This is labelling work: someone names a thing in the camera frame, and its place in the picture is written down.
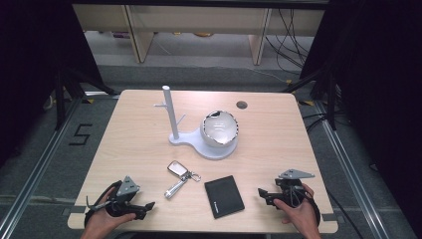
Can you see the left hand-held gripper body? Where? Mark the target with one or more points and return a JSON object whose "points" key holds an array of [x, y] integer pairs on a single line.
{"points": [[127, 188]]}

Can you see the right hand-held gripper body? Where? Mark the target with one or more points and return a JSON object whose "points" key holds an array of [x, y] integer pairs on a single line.
{"points": [[292, 189]]}

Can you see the person's right hand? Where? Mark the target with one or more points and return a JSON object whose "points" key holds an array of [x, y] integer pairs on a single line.
{"points": [[303, 217]]}

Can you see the person's left hand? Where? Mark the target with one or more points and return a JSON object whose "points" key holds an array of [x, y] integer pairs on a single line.
{"points": [[99, 220]]}

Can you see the black wallet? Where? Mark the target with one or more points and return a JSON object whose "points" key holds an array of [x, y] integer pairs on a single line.
{"points": [[224, 196]]}

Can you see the silver car key with keyring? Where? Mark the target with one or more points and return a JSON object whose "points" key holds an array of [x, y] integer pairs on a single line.
{"points": [[175, 168]]}

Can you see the white key stand with base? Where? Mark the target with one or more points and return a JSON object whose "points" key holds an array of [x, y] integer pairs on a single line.
{"points": [[172, 116]]}

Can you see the black metal stand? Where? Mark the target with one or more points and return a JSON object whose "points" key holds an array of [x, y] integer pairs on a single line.
{"points": [[326, 89], [71, 83]]}

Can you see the black curtain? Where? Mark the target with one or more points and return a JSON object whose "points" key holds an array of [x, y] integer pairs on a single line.
{"points": [[33, 66], [381, 83]]}

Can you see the light wooden desk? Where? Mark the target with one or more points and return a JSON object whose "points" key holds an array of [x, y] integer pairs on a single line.
{"points": [[142, 36]]}

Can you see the metal floor rail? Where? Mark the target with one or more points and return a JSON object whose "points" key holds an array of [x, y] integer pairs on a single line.
{"points": [[36, 172], [348, 169]]}

